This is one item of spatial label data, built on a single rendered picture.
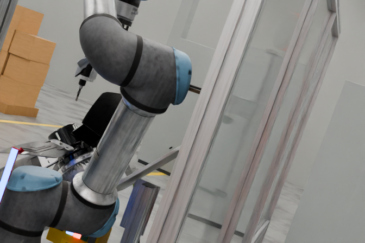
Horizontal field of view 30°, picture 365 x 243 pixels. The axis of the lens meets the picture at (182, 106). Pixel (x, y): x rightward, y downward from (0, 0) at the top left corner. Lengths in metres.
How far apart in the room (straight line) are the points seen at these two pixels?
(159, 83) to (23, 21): 9.36
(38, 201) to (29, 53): 8.90
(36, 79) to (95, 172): 9.21
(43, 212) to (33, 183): 0.08
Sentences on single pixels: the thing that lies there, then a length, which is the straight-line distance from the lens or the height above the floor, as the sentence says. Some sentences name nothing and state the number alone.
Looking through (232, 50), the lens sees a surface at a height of 1.67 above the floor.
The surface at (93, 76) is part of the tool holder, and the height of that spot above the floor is 1.46.
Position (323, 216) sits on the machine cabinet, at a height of 0.56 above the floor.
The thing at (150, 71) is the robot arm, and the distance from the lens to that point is 1.42.
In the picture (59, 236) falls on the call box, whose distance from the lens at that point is 2.11.
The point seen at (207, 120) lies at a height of 1.55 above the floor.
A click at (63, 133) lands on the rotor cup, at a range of 2.57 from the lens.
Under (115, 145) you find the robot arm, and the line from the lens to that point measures 1.54.
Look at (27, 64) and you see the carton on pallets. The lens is 10.51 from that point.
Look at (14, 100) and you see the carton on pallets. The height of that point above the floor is 0.23.
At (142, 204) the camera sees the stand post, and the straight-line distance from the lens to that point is 2.53.
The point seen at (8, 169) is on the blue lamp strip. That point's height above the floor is 1.12.
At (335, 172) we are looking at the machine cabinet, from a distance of 7.64.
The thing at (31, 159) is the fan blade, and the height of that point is 1.08.
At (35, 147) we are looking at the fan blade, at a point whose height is 1.18.
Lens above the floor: 1.62
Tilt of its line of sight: 4 degrees down
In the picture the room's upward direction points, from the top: 20 degrees clockwise
